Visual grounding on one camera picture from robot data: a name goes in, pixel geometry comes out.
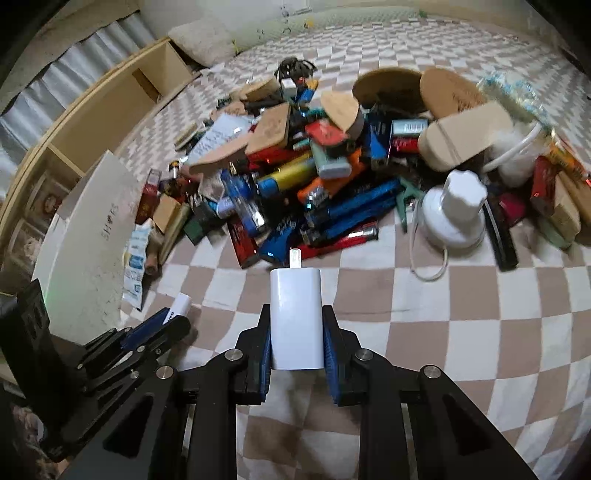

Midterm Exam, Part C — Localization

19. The gold box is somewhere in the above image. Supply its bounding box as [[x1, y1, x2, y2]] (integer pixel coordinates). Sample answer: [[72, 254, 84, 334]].
[[152, 194, 185, 234]]

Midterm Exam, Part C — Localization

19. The white USB charger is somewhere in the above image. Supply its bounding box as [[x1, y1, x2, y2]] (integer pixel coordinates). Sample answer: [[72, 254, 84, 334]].
[[270, 249, 322, 371]]

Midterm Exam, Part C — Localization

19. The small white tube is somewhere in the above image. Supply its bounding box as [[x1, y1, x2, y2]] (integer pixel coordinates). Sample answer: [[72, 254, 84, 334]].
[[167, 293, 194, 319]]

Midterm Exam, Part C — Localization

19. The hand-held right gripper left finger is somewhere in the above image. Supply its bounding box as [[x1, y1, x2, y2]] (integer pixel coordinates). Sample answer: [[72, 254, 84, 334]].
[[60, 304, 273, 480]]

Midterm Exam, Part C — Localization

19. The light wooden oval board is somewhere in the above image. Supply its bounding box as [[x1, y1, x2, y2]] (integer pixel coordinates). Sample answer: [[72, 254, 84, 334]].
[[418, 100, 514, 172]]

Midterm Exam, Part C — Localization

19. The engraved wooden oval board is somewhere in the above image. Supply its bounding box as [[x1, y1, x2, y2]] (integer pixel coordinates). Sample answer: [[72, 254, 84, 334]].
[[245, 102, 293, 155]]

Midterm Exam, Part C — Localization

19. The long green pillow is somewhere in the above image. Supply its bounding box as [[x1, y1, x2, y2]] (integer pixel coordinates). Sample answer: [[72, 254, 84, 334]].
[[231, 4, 532, 51]]

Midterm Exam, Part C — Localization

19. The beige printed valance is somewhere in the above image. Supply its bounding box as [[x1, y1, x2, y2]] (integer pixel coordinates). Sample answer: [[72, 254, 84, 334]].
[[9, 0, 141, 109]]

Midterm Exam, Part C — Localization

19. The black cable bundle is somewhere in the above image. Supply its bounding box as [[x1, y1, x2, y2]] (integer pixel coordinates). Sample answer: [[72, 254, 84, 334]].
[[276, 56, 317, 84]]

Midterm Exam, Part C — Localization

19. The fluffy white pillow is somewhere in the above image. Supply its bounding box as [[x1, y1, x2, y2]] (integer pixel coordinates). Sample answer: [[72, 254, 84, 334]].
[[167, 16, 238, 68]]

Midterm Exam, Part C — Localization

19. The checkered bedsheet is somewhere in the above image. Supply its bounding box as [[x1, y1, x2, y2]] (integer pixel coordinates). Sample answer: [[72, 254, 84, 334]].
[[106, 4, 591, 480]]

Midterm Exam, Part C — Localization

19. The round wooden box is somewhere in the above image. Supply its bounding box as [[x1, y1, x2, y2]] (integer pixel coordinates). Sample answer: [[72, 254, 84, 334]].
[[240, 76, 283, 104]]

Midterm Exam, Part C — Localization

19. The red box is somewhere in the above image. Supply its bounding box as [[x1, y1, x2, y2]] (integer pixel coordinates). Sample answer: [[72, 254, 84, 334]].
[[135, 168, 163, 225]]

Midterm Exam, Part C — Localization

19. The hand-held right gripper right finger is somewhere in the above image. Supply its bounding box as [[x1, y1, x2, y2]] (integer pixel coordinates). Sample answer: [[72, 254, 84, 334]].
[[321, 305, 539, 480]]

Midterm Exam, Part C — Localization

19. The black rectangular bar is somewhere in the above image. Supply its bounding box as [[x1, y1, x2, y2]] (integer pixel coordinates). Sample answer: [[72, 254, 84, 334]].
[[482, 198, 520, 272]]

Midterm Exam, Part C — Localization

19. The dark brown oval board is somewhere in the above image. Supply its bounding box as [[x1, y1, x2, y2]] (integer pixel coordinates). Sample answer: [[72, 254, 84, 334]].
[[353, 67, 430, 114]]

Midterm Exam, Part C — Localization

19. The white paper packet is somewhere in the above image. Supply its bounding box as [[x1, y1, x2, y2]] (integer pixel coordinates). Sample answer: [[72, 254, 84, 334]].
[[187, 113, 254, 162]]

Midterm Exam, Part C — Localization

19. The white round device with cable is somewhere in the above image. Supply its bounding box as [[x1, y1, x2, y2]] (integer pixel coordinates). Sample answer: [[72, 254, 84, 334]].
[[411, 170, 490, 282]]

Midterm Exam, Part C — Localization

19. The mint green tape roll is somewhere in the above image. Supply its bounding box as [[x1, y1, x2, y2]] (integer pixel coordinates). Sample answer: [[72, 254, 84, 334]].
[[538, 217, 573, 250]]

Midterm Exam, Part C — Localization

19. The small wooden block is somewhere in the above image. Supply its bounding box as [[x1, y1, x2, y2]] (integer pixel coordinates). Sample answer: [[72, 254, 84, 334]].
[[551, 175, 583, 241]]

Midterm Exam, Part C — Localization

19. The round wooden brush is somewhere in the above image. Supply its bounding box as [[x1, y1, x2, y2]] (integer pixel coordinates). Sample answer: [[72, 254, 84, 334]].
[[174, 124, 199, 151]]

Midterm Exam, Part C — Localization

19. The half-round wooden piece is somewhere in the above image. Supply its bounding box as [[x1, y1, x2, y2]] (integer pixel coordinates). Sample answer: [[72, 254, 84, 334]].
[[320, 90, 366, 139]]

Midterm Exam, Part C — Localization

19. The printed round cork coaster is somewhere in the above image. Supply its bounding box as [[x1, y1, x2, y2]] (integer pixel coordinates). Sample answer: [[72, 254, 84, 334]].
[[419, 67, 488, 120]]

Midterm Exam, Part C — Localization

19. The wooden bedside shelf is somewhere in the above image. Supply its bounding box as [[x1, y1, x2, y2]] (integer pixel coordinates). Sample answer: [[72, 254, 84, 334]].
[[0, 37, 201, 296]]

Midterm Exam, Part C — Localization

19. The stack of blue white packets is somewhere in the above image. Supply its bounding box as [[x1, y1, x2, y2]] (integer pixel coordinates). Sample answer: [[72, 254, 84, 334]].
[[121, 217, 155, 310]]

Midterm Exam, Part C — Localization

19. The red packet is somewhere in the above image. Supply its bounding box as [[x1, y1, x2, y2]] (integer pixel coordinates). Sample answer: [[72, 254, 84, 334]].
[[530, 157, 561, 217]]

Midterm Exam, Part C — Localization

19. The floral cloth pouch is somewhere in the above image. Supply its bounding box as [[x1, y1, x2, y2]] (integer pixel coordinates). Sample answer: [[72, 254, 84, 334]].
[[478, 69, 557, 134]]

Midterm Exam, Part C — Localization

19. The white shoe box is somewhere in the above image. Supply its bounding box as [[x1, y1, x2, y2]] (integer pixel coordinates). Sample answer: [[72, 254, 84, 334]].
[[32, 150, 148, 344]]

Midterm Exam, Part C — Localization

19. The grey curtain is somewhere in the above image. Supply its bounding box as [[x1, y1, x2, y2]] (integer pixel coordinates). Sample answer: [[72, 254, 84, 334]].
[[0, 9, 155, 181]]

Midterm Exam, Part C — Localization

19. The pinkish brown oval board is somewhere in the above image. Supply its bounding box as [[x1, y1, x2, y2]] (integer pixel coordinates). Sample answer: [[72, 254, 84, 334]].
[[188, 136, 252, 176]]

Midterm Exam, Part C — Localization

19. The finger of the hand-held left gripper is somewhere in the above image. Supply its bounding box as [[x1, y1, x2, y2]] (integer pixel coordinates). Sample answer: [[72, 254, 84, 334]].
[[76, 316, 192, 393], [83, 308, 171, 356]]

